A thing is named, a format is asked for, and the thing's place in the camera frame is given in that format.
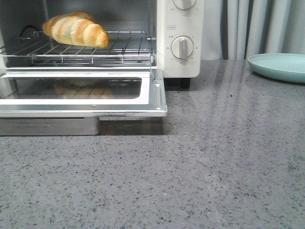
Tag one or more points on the golden striped bread roll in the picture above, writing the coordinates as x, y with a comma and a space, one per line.
76, 28

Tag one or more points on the open glass oven door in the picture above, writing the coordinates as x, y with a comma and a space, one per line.
80, 93

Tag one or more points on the white toaster oven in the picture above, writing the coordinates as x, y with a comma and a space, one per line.
160, 19

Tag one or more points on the lower white timer knob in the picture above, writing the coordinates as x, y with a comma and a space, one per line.
182, 47

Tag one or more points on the upper white temperature knob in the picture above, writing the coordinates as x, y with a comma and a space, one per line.
184, 4

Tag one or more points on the grey white curtain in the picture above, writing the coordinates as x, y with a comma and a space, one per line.
238, 29

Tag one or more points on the light teal round plate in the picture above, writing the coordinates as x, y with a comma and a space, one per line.
286, 67

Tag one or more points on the metal wire oven rack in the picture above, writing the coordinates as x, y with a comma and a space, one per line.
130, 48

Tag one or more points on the metal oven door handle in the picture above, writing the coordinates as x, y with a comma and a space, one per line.
49, 126

